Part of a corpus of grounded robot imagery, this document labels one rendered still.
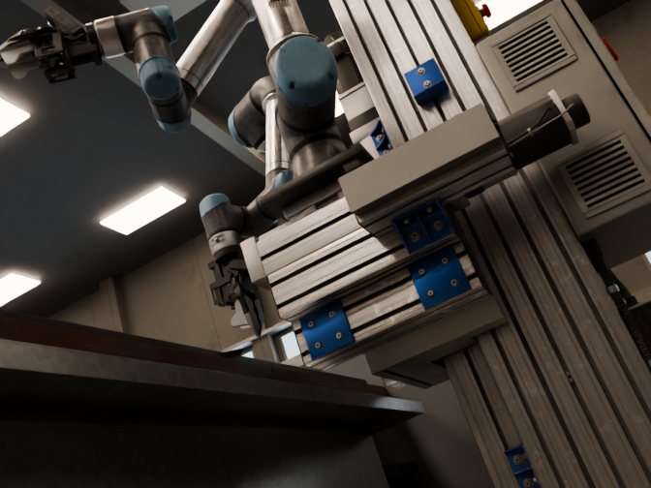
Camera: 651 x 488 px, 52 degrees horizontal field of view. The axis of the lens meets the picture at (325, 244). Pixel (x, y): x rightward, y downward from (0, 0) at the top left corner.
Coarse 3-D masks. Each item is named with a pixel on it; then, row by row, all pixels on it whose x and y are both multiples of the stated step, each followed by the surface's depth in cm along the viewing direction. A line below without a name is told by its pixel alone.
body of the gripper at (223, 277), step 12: (228, 252) 152; (240, 252) 154; (216, 264) 154; (228, 264) 153; (216, 276) 156; (228, 276) 150; (240, 276) 149; (216, 288) 152; (228, 288) 150; (252, 288) 151; (216, 300) 150; (228, 300) 149
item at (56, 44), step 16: (48, 32) 130; (64, 32) 133; (48, 48) 129; (64, 48) 129; (80, 48) 130; (96, 48) 130; (48, 64) 131; (64, 64) 131; (80, 64) 133; (96, 64) 132; (64, 80) 133
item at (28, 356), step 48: (0, 384) 73; (48, 384) 78; (96, 384) 83; (144, 384) 89; (192, 384) 88; (240, 384) 99; (288, 384) 112; (96, 432) 97; (144, 432) 106; (192, 432) 117; (240, 432) 130; (288, 432) 146; (336, 432) 168
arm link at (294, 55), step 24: (264, 0) 133; (288, 0) 133; (264, 24) 133; (288, 24) 130; (288, 48) 124; (312, 48) 124; (288, 72) 122; (312, 72) 122; (336, 72) 125; (288, 96) 124; (312, 96) 123; (288, 120) 132; (312, 120) 130
